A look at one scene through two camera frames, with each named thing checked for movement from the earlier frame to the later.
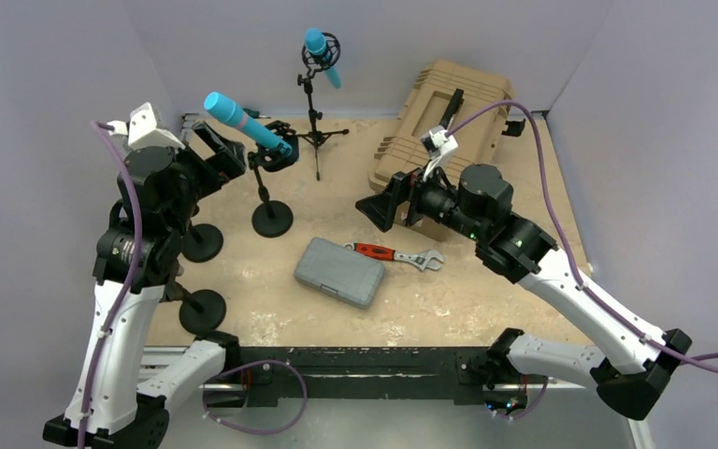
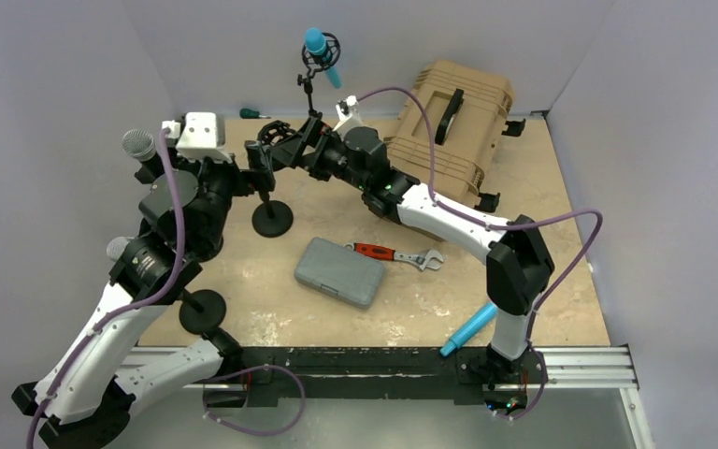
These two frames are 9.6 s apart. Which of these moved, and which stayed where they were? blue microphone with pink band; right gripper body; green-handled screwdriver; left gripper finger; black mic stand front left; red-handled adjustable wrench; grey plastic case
Moved: right gripper body; blue microphone with pink band; left gripper finger
Stayed: black mic stand front left; red-handled adjustable wrench; grey plastic case; green-handled screwdriver
